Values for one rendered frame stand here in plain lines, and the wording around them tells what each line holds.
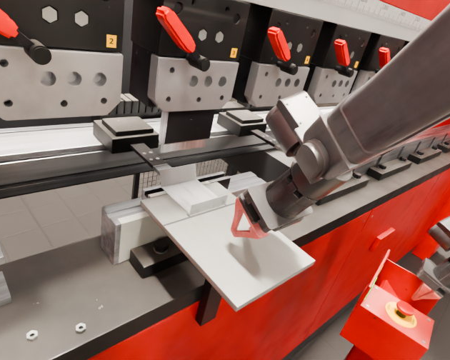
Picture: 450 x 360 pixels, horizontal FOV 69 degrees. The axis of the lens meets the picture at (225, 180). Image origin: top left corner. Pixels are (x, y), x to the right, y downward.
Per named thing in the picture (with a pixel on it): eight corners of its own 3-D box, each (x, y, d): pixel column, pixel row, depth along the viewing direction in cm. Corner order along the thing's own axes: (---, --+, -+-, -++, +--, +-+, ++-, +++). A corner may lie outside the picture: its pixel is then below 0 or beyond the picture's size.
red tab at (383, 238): (373, 252, 137) (381, 239, 134) (369, 249, 138) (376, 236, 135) (388, 241, 147) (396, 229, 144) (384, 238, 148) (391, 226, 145)
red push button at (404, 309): (406, 326, 76) (413, 316, 74) (388, 316, 77) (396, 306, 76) (409, 316, 79) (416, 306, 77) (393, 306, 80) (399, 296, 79)
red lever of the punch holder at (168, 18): (173, 5, 37) (213, 64, 45) (154, -1, 39) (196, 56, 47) (162, 17, 37) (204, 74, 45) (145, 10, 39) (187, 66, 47)
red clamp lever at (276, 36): (283, 26, 50) (299, 70, 58) (264, 21, 52) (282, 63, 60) (276, 35, 50) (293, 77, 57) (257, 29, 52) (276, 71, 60)
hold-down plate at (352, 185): (318, 206, 95) (321, 198, 93) (303, 196, 98) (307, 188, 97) (366, 186, 114) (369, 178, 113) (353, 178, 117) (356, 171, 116)
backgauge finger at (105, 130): (143, 188, 64) (146, 166, 62) (92, 134, 79) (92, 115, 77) (193, 177, 72) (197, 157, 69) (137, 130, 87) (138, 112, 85)
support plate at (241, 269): (235, 312, 43) (237, 307, 42) (139, 204, 58) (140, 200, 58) (313, 264, 54) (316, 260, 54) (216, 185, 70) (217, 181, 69)
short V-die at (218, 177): (148, 210, 61) (150, 196, 59) (141, 201, 63) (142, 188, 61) (228, 188, 74) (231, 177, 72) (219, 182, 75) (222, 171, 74)
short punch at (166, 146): (163, 155, 57) (169, 103, 52) (156, 150, 58) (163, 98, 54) (207, 148, 63) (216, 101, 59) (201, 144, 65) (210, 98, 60)
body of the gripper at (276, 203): (239, 194, 46) (270, 166, 40) (284, 181, 52) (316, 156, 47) (261, 236, 44) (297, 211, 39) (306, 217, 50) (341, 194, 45)
